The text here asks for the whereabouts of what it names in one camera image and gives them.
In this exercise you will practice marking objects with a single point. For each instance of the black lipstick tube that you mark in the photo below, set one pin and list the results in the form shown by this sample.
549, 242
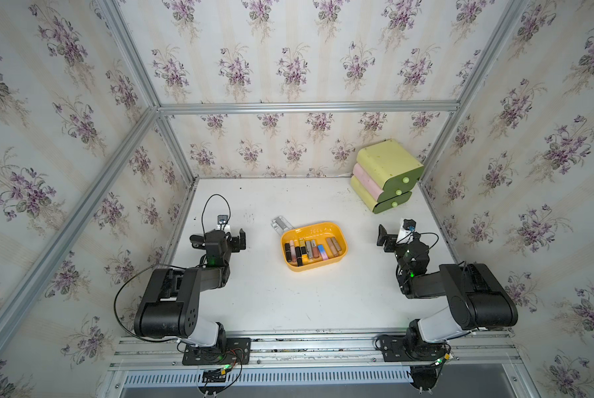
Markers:
288, 253

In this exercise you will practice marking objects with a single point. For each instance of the clear acrylic holder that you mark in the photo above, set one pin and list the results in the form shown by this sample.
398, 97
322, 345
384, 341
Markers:
281, 225

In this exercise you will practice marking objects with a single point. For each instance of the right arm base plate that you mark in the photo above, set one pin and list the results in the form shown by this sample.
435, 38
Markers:
399, 349

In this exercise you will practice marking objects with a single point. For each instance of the yellow plastic storage box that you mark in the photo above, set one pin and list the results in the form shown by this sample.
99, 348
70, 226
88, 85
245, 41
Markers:
320, 232

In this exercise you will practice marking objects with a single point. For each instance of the silver lipstick tube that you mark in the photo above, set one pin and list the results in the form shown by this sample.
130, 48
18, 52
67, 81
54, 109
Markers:
309, 249

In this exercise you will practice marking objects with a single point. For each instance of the tan lipstick tube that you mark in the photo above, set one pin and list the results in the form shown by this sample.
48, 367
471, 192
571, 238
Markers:
336, 245

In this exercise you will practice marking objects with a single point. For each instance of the slim black lipstick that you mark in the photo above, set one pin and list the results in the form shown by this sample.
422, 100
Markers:
298, 256

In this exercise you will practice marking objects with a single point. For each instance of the pink lip gloss tube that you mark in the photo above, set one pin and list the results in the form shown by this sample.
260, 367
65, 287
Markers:
293, 252

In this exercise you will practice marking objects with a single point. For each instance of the rose lip gloss tube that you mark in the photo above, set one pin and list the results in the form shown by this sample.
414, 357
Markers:
315, 249

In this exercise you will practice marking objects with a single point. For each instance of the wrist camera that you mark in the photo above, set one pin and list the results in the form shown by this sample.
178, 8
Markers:
408, 227
223, 223

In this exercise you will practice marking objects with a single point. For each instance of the beige lipstick tube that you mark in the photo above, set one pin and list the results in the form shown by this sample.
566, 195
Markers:
332, 247

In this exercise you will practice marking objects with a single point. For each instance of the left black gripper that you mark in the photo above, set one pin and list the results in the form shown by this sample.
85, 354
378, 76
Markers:
235, 247

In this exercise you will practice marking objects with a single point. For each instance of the black stapler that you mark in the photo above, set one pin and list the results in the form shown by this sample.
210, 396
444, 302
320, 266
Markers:
198, 242

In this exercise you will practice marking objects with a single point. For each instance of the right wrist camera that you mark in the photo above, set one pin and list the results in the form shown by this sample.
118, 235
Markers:
408, 227

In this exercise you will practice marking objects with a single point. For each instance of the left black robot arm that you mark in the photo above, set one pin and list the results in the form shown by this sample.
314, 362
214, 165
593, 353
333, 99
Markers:
170, 305

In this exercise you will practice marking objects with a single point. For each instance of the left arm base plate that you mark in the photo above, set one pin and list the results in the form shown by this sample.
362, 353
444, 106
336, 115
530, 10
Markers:
236, 352

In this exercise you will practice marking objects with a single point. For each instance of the black gold lipstick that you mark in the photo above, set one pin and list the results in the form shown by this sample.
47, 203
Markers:
302, 246

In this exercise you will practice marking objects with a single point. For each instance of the green pink drawer organizer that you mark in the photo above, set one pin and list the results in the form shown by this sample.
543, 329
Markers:
384, 175

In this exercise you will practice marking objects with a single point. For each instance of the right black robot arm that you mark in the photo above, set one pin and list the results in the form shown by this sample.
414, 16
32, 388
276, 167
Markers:
475, 298

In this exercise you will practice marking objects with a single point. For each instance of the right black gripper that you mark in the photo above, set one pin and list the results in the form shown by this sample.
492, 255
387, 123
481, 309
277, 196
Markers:
382, 237

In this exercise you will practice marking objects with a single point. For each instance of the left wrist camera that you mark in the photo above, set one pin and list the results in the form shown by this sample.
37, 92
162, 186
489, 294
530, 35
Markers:
223, 223

